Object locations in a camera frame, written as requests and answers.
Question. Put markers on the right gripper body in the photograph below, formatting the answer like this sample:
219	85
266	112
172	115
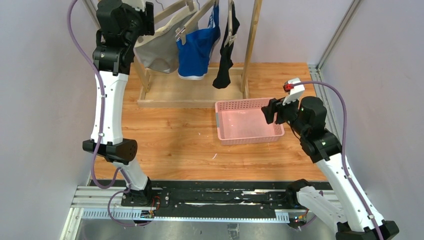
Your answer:
278	112

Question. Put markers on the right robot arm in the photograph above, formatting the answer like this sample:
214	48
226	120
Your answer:
356	218

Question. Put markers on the grey underwear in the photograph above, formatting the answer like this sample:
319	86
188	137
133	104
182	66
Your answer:
159	52

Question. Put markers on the blue underwear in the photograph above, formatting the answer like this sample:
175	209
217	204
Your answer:
194	56

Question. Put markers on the beige clip hanger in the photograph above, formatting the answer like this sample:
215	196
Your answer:
173	8
231	34
191	23

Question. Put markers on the black underwear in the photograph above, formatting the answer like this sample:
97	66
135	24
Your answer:
223	79

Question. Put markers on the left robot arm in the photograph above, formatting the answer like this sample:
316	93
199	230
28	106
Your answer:
121	23

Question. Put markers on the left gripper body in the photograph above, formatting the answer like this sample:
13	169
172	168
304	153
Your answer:
145	21

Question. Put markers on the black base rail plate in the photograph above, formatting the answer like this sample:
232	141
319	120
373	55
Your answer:
209	201

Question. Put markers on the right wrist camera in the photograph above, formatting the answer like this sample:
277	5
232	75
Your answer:
294	92

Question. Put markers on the wooden clothes rack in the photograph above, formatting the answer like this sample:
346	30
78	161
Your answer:
161	90

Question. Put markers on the pink plastic basket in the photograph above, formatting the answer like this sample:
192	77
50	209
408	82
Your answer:
241	121

